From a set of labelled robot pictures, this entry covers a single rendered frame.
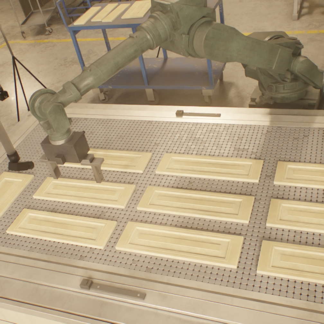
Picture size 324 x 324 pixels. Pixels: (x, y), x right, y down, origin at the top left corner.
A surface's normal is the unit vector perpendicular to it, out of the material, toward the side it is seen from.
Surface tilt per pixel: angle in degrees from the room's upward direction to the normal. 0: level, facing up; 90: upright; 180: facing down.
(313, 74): 90
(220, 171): 11
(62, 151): 90
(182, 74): 0
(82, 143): 90
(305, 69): 90
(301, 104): 0
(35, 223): 0
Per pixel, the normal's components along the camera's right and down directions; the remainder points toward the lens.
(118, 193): 0.01, -0.75
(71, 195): -0.22, -0.64
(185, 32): 0.61, 0.40
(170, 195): -0.11, -0.88
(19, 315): -0.32, 0.63
